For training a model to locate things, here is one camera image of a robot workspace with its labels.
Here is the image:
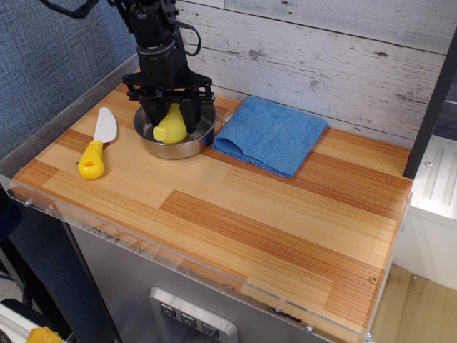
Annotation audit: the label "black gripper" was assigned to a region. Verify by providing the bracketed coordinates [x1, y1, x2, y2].
[122, 44, 215, 134]

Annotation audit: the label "yellow plastic squeeze bottle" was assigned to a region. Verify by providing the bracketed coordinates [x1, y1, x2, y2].
[152, 104, 187, 144]

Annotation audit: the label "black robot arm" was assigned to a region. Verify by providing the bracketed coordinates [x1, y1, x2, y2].
[114, 1, 214, 134]

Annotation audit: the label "stainless steel pot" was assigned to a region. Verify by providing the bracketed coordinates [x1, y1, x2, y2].
[134, 105, 218, 159]

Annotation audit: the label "blue folded cloth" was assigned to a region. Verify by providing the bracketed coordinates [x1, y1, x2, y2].
[212, 96, 328, 178]

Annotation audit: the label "clear acrylic table guard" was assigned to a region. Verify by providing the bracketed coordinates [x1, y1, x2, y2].
[0, 173, 414, 343]

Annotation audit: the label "stainless steel cabinet front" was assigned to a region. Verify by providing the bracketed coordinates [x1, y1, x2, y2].
[70, 226, 320, 342]

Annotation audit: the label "silver button control panel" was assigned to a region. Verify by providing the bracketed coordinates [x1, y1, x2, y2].
[149, 287, 238, 342]

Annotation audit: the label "yellow black object bottom left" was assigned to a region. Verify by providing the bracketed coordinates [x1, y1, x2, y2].
[0, 324, 65, 343]

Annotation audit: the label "white ribbed side appliance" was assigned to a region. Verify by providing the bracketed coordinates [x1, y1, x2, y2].
[393, 136, 456, 289]

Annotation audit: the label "yellow handled toy knife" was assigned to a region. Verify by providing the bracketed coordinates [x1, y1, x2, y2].
[78, 107, 118, 179]

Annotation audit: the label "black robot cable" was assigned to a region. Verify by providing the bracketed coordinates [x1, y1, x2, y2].
[39, 0, 101, 20]

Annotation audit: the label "black right vertical post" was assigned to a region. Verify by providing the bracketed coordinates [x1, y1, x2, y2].
[403, 32, 456, 179]

